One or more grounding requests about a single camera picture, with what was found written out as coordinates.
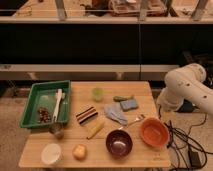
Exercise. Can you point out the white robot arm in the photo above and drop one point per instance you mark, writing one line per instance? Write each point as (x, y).
(186, 83)

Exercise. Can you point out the metal fork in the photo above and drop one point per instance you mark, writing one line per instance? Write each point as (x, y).
(137, 119)

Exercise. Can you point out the red brown item in tray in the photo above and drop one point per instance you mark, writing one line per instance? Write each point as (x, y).
(43, 115)

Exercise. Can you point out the black power adapter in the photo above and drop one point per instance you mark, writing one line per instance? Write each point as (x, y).
(194, 158)

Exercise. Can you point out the green plastic tray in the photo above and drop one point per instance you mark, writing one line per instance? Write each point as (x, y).
(44, 95)

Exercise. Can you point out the yellow toy fruit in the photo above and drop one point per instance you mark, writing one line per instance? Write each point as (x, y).
(80, 152)

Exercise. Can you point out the striped black red block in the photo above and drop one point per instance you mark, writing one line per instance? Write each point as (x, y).
(86, 115)

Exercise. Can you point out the white brush in tray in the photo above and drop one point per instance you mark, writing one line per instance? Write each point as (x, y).
(56, 110)

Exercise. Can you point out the blue sponge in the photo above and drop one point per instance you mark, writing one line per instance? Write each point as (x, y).
(129, 104)

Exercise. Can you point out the green plastic cup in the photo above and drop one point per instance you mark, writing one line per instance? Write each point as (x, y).
(97, 94)

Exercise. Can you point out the red orange bowl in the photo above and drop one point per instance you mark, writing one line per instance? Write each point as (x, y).
(153, 132)

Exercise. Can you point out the light blue towel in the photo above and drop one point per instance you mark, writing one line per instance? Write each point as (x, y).
(113, 111)

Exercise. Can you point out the cluttered tray on shelf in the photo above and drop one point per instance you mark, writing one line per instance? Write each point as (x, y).
(132, 7)

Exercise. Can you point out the small metal cup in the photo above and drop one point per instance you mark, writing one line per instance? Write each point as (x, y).
(57, 130)

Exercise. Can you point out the yellow toy corn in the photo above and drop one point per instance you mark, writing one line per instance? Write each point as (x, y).
(94, 128)

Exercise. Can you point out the dark purple bowl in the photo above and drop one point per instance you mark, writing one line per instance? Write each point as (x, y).
(119, 143)

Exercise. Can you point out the white round cup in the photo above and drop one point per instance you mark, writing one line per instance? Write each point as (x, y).
(51, 154)

